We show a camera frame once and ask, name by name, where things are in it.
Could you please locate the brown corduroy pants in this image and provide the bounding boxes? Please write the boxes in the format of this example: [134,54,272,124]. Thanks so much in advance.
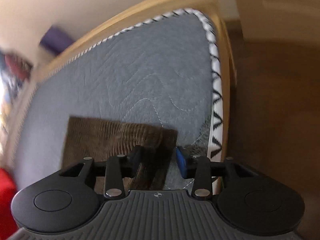
[61,116,178,191]

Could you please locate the red pillow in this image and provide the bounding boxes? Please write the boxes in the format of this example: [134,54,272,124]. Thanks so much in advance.
[0,168,18,239]

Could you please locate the dark red cushion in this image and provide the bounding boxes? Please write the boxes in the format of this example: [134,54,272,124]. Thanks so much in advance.
[1,53,33,81]

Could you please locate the grey quilted mattress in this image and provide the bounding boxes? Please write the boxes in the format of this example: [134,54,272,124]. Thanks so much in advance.
[13,9,223,189]

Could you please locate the purple box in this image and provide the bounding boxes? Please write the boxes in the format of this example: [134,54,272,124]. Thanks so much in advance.
[39,25,74,56]

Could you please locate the wooden bed frame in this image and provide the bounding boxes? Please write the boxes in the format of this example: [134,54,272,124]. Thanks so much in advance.
[0,0,238,196]

